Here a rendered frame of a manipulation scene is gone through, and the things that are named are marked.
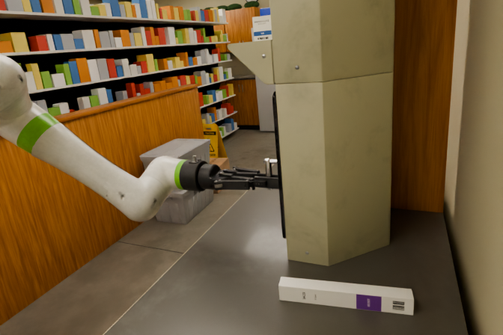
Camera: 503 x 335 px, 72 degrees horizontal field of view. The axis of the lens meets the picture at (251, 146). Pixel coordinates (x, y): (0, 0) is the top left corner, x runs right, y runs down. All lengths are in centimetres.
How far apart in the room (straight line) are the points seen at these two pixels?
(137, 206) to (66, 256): 201
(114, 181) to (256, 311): 50
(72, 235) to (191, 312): 218
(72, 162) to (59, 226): 186
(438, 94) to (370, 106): 32
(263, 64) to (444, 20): 55
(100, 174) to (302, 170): 54
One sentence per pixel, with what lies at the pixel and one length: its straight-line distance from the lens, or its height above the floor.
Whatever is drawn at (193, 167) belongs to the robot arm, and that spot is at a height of 118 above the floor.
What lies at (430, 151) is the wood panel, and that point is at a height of 114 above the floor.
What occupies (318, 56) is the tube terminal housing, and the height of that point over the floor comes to 147.
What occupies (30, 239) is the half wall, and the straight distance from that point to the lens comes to 278.
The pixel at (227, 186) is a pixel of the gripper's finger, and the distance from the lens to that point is 95.
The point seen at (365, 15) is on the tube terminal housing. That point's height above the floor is 154.
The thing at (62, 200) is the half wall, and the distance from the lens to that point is 286.
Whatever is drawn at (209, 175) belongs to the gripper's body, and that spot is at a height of 116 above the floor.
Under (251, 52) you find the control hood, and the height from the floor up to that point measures 149.
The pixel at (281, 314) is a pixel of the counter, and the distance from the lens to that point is 84.
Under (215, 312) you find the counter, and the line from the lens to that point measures 86.
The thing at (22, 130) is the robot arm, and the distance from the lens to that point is 108.
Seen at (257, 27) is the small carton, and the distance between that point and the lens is 93.
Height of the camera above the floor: 150
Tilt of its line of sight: 16 degrees down
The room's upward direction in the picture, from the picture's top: 5 degrees counter-clockwise
